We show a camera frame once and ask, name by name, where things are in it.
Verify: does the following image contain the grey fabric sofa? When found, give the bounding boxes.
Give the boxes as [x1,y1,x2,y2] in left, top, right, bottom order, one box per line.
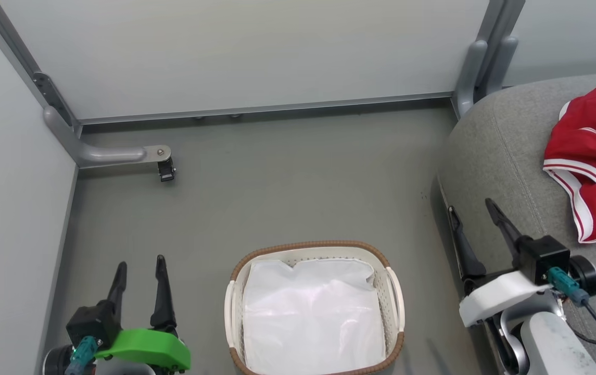
[436,73,596,375]

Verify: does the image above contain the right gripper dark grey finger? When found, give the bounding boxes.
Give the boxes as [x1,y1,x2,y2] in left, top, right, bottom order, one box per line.
[485,198,525,261]
[448,206,487,279]

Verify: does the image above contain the grey partition foot with caster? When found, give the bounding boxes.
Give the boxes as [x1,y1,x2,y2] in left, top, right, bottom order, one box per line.
[43,107,172,170]

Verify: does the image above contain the white laundry basket brown rim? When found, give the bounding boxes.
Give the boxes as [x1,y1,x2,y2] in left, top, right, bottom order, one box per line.
[224,241,405,375]

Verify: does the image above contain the grey partition bottom rail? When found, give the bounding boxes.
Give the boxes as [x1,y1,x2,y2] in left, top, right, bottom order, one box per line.
[32,164,81,375]
[77,93,454,126]

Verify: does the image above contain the grey curved partition foot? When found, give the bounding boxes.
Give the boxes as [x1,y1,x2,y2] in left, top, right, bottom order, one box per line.
[485,35,518,97]
[454,39,488,118]

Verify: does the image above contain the red garment white stripes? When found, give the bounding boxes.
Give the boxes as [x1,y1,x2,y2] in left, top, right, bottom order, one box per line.
[542,74,596,244]

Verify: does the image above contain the grey partition corner post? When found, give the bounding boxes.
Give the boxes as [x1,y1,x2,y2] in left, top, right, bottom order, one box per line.
[477,0,526,99]
[0,0,82,141]

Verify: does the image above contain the left gripper body bright green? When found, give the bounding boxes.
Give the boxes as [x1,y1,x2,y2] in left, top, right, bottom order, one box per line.
[94,327,192,373]

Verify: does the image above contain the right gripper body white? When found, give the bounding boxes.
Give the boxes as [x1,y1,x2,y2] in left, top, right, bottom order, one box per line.
[458,270,551,328]

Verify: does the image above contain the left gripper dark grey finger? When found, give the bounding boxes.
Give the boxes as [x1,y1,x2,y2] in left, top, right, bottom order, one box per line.
[106,261,128,329]
[149,254,179,334]

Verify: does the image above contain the black caster wheel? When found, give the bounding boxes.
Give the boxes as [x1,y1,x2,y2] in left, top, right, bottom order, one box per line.
[157,158,176,182]

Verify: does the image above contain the white plastic basket liner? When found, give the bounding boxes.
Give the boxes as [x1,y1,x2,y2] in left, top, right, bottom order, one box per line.
[242,259,387,375]

